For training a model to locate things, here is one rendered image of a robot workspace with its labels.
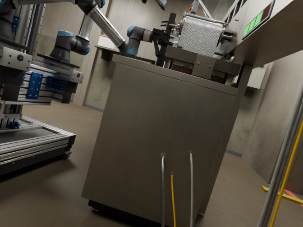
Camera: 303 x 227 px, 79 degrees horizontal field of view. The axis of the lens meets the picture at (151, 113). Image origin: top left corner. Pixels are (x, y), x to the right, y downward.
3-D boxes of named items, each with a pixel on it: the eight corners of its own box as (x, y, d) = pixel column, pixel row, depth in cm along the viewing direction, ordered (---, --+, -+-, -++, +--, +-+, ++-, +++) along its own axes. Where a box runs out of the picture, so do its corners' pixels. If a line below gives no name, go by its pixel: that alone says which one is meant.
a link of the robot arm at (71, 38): (51, 44, 144) (55, 27, 143) (67, 51, 155) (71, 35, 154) (58, 45, 137) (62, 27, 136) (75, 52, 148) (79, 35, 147)
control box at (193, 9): (187, 13, 176) (190, 2, 175) (193, 15, 177) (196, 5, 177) (190, 10, 169) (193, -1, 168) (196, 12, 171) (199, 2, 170)
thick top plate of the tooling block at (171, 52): (164, 62, 115) (167, 52, 114) (227, 79, 112) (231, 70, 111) (164, 56, 99) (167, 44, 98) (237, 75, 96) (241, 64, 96)
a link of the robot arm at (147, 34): (142, 38, 115) (144, 43, 123) (149, 40, 115) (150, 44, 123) (145, 26, 114) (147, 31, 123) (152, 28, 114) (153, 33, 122)
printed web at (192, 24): (168, 82, 157) (185, 23, 153) (195, 89, 156) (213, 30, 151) (168, 75, 118) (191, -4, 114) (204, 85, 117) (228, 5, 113)
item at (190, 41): (173, 57, 118) (182, 29, 116) (209, 67, 116) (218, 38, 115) (173, 57, 118) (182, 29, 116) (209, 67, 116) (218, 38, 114)
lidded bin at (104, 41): (120, 54, 463) (122, 43, 461) (113, 49, 426) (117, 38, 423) (103, 50, 472) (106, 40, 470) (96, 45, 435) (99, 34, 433)
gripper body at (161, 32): (171, 31, 113) (152, 26, 114) (167, 45, 114) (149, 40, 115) (171, 35, 121) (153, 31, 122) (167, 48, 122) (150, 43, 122)
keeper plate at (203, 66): (190, 74, 98) (197, 54, 97) (208, 80, 97) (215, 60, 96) (191, 74, 96) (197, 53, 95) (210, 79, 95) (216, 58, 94)
